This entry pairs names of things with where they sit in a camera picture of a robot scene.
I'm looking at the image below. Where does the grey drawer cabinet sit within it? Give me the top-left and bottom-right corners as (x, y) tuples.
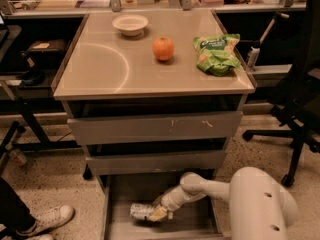
(50, 9), (258, 240)

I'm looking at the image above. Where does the white spray bottle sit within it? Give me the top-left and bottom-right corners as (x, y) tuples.
(246, 12), (289, 71)

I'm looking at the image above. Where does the grey drawer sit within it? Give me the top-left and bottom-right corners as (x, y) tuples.
(86, 150), (226, 175)
(101, 172), (229, 240)
(68, 111), (242, 145)

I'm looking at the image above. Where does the black box on shelf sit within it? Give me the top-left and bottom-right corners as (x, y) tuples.
(27, 39), (68, 54)

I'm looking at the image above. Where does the white paper bowl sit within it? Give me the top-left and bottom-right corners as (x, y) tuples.
(112, 15), (149, 37)

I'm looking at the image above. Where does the bottom grey drawer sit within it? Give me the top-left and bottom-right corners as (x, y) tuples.
(101, 172), (229, 240)

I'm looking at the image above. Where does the dark trouser leg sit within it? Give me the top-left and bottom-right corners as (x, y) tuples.
(0, 178), (35, 232)

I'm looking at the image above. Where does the top grey drawer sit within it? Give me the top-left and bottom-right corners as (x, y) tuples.
(68, 111), (242, 145)

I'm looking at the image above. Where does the middle grey drawer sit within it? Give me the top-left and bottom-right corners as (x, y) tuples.
(86, 150), (226, 175)

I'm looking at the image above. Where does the white sneaker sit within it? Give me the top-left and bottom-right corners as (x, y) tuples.
(25, 234), (54, 240)
(17, 205), (75, 237)

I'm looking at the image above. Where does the black side desk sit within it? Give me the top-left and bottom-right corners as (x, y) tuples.
(0, 16), (81, 152)

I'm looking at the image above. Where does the orange fruit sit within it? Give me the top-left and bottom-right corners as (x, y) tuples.
(152, 37), (174, 61)

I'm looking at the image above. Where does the green chip bag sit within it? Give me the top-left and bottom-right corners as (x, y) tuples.
(193, 34), (241, 77)

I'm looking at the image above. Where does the black office chair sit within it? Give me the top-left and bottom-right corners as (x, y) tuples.
(242, 0), (320, 187)

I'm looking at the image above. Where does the small bottle on floor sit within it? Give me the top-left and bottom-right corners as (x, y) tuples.
(8, 146), (27, 166)

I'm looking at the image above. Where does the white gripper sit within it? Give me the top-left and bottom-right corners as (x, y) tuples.
(148, 192), (184, 222)

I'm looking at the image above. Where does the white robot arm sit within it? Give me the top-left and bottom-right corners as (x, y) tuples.
(148, 167), (298, 240)

